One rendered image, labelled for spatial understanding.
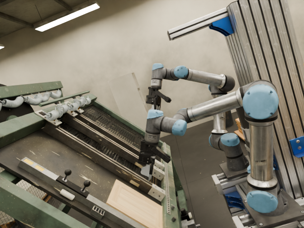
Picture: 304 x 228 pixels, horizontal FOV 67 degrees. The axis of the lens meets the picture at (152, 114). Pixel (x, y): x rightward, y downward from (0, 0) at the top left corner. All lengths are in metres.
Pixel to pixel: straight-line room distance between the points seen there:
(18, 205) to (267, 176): 1.09
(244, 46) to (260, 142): 0.50
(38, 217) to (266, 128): 1.05
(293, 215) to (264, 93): 0.62
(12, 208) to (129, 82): 4.34
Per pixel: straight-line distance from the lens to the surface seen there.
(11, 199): 1.28
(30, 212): 1.27
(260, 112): 0.91
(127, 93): 5.33
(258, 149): 1.00
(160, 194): 1.93
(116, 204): 1.57
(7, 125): 1.63
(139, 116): 5.37
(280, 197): 1.29
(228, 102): 1.08
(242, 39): 1.25
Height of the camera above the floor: 1.85
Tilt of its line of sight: 9 degrees down
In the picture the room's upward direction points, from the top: 21 degrees counter-clockwise
